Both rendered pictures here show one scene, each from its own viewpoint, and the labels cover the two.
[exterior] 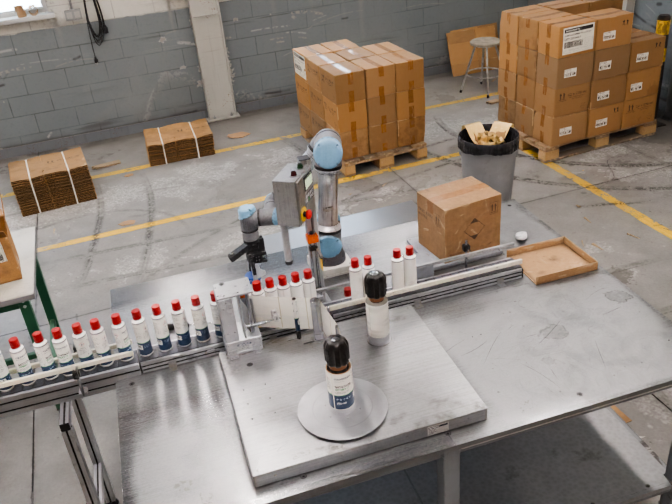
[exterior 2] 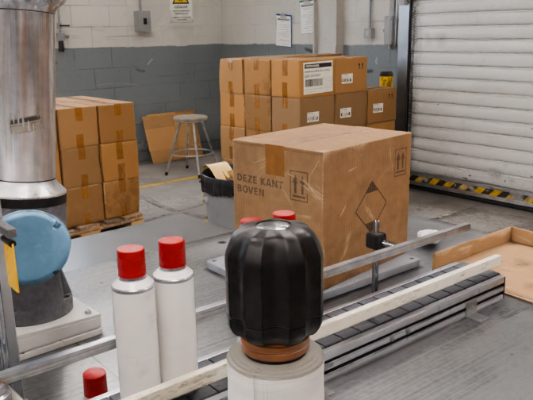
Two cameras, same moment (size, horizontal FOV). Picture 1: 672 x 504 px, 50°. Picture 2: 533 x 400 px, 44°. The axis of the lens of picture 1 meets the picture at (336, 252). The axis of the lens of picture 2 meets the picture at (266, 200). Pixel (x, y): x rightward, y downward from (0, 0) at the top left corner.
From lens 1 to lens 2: 214 cm
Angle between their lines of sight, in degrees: 27
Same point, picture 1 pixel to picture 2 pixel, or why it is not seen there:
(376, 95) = (73, 146)
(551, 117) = not seen: hidden behind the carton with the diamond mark
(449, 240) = (330, 231)
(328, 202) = (26, 102)
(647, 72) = (383, 125)
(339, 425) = not seen: outside the picture
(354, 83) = not seen: hidden behind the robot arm
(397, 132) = (103, 198)
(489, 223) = (393, 198)
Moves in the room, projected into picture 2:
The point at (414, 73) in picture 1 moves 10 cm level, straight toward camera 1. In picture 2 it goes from (123, 121) to (124, 122)
